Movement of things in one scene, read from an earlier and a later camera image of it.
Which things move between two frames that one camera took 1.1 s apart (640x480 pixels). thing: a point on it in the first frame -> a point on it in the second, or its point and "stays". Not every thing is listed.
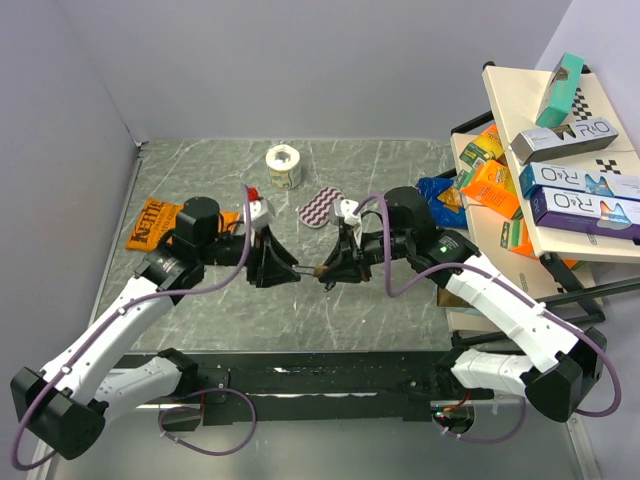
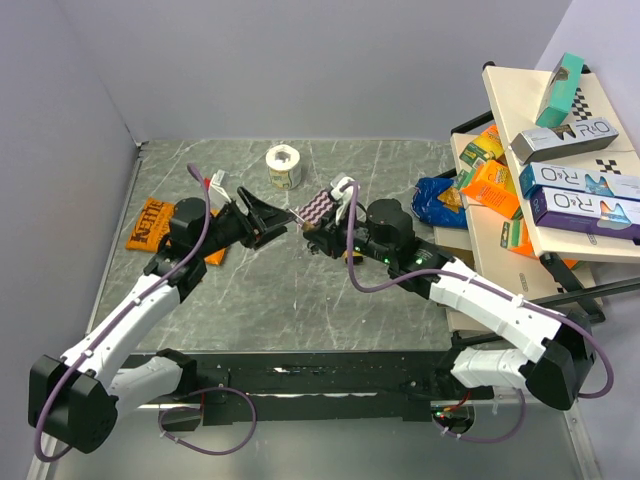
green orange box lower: [515, 235] stays
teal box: [561, 95] stays
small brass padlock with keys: [319, 270] -> [308, 226]
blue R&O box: [578, 179] stays
